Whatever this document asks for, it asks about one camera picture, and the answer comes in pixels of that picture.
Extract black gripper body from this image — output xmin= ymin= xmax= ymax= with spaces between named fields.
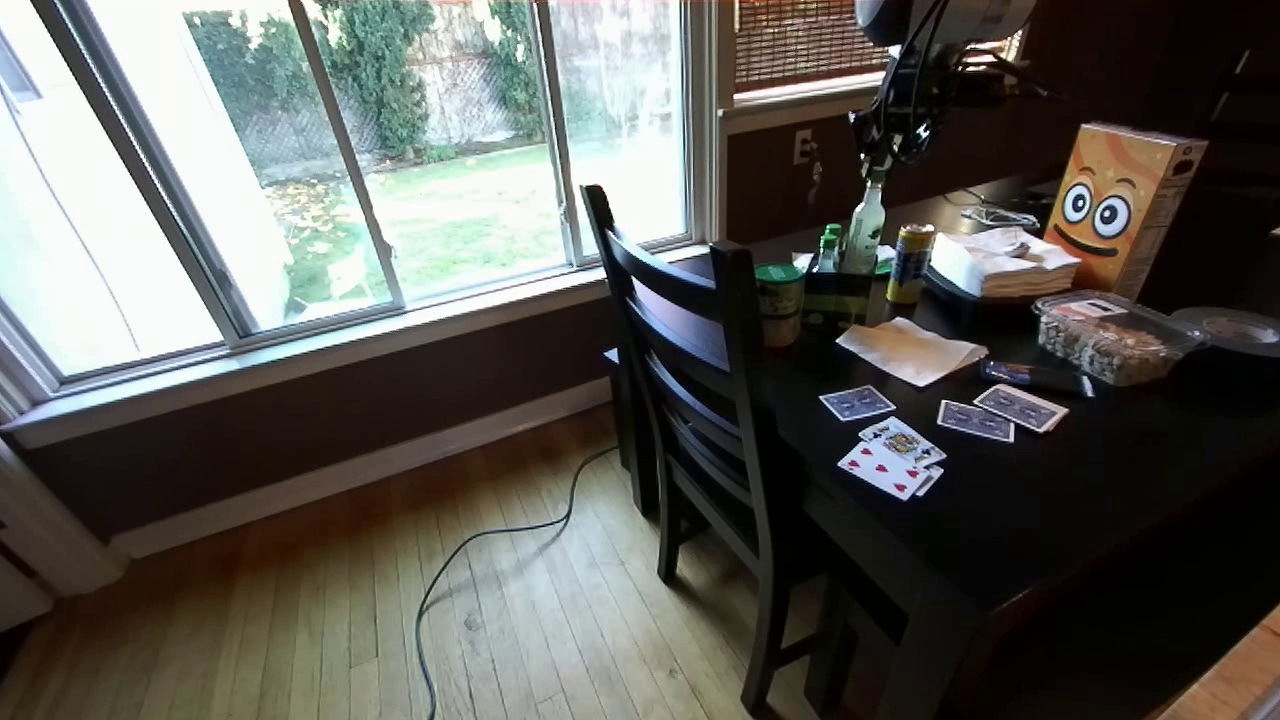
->
xmin=866 ymin=62 xmax=948 ymax=148

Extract clear bottle with green cap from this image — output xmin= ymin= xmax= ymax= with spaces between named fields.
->
xmin=840 ymin=159 xmax=894 ymax=279

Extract green capped bottle in carton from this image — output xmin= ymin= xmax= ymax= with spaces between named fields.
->
xmin=812 ymin=218 xmax=849 ymax=277

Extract dark green bottle carrier carton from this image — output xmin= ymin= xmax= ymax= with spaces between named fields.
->
xmin=796 ymin=263 xmax=898 ymax=335

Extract yellow label can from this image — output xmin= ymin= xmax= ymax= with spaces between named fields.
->
xmin=889 ymin=218 xmax=940 ymax=319

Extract bamboo window blind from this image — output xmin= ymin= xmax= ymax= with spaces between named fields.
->
xmin=733 ymin=0 xmax=883 ymax=92

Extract green label can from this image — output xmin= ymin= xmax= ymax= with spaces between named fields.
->
xmin=751 ymin=254 xmax=810 ymax=353

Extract white paper napkin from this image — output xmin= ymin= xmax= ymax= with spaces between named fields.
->
xmin=832 ymin=311 xmax=991 ymax=390

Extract brown smiley face box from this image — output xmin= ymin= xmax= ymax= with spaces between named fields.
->
xmin=1039 ymin=119 xmax=1211 ymax=301

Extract blue-backed playing card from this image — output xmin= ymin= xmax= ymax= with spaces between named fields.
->
xmin=817 ymin=378 xmax=899 ymax=428
xmin=933 ymin=397 xmax=1021 ymax=447

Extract clear plastic food container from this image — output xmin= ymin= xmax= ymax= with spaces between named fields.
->
xmin=1030 ymin=287 xmax=1206 ymax=390

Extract blue-backed card deck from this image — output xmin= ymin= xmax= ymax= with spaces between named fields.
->
xmin=972 ymin=378 xmax=1072 ymax=438

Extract face-up king playing card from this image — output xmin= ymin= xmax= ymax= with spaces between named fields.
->
xmin=858 ymin=412 xmax=951 ymax=471

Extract black wooden chair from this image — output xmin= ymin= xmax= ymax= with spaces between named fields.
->
xmin=577 ymin=179 xmax=858 ymax=716

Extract face-up red playing card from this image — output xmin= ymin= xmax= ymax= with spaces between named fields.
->
xmin=832 ymin=436 xmax=944 ymax=508

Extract dark round bowl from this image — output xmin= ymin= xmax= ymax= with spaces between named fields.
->
xmin=1168 ymin=305 xmax=1280 ymax=363

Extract black wooden table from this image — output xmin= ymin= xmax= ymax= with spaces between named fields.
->
xmin=598 ymin=170 xmax=1280 ymax=720

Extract robot stand with wooden edge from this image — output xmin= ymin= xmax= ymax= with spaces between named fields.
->
xmin=1158 ymin=602 xmax=1280 ymax=720

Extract black gripper cable bundle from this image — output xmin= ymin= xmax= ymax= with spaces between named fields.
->
xmin=878 ymin=0 xmax=962 ymax=97

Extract large white window frame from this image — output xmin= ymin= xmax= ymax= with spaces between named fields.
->
xmin=0 ymin=0 xmax=718 ymax=433

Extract black floor cable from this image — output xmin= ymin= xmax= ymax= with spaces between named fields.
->
xmin=414 ymin=444 xmax=622 ymax=720

